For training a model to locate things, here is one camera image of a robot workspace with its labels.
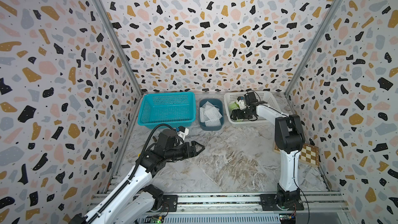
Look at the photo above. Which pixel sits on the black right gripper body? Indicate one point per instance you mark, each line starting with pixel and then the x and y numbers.
pixel 246 111

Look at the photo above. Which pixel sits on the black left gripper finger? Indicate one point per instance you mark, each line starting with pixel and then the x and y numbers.
pixel 190 153
pixel 193 145

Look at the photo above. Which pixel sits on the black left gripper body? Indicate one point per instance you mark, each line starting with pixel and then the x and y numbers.
pixel 176 153

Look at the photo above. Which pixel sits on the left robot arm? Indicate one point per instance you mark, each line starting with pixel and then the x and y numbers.
pixel 124 189

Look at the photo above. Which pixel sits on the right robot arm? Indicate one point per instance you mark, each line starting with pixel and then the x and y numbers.
pixel 289 139

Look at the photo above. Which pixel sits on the white foam nets pile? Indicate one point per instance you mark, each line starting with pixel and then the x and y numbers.
pixel 210 115

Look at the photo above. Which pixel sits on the white plastic basket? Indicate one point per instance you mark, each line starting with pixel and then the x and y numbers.
pixel 267 108

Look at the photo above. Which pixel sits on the dark blue net bin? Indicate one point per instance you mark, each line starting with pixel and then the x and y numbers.
pixel 219 104

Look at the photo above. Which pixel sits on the teal plastic basket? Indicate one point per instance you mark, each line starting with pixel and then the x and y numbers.
pixel 175 109

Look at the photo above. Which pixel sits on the wooden chessboard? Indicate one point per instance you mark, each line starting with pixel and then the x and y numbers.
pixel 309 155

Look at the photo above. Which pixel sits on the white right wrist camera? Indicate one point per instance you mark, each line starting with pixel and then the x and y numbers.
pixel 241 102

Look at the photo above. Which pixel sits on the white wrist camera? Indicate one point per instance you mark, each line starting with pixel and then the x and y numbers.
pixel 182 132
pixel 241 102

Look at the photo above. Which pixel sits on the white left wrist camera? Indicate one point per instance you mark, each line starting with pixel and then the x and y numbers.
pixel 182 132

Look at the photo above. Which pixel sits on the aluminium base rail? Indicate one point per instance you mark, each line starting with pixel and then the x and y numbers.
pixel 222 208

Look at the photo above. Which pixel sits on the aluminium corner post right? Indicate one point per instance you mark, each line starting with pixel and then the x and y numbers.
pixel 313 44

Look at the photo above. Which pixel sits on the aluminium corner post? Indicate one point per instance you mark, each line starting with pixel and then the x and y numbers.
pixel 117 45
pixel 313 44

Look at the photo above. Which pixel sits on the aluminium corner post left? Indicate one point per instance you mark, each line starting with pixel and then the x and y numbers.
pixel 117 45

